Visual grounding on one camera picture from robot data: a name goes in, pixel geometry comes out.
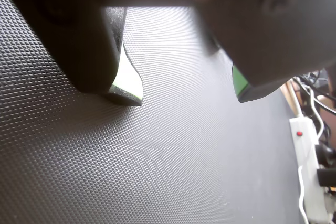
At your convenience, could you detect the black cable bundle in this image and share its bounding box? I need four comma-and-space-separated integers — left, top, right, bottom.
292, 69, 336, 116

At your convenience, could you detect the white power strip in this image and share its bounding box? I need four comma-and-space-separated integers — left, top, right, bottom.
288, 118, 336, 223

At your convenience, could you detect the black textured mat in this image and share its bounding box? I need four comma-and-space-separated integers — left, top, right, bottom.
0, 0, 307, 224

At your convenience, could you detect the black power plug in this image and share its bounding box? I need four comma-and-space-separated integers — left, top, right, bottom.
316, 143, 336, 167
317, 167, 336, 187

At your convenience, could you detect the white power cable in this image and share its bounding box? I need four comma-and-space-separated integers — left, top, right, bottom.
297, 83, 326, 224

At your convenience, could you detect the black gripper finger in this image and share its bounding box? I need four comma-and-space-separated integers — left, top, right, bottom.
183, 0, 336, 104
0, 0, 144, 107

